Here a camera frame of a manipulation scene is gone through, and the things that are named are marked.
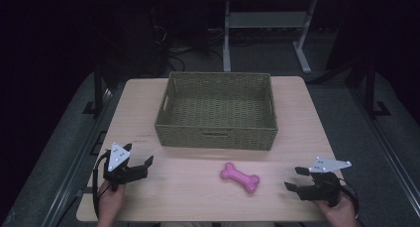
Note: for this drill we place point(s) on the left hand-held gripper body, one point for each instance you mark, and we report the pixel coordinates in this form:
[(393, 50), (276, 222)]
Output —
[(116, 156)]

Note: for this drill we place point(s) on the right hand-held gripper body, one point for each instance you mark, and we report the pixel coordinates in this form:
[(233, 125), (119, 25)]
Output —
[(325, 187)]

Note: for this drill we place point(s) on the person's right hand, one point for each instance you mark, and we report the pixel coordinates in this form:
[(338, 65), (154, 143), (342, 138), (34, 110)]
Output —
[(340, 213)]

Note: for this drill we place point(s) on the person's left hand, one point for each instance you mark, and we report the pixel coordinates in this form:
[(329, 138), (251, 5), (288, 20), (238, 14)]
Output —
[(110, 204)]

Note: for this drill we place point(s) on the pink bone toy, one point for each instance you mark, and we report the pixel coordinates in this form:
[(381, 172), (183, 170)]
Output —
[(240, 178)]

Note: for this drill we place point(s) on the black metal stand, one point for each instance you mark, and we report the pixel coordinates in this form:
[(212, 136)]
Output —
[(370, 88), (98, 88)]

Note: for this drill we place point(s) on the green woven basket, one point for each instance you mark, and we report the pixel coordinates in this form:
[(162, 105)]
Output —
[(216, 113)]

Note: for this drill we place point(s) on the aluminium rail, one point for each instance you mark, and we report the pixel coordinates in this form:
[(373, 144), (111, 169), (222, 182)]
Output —
[(77, 161)]

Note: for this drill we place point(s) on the white metal desk frame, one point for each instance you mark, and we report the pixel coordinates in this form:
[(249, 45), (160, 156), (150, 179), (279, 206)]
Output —
[(264, 20)]

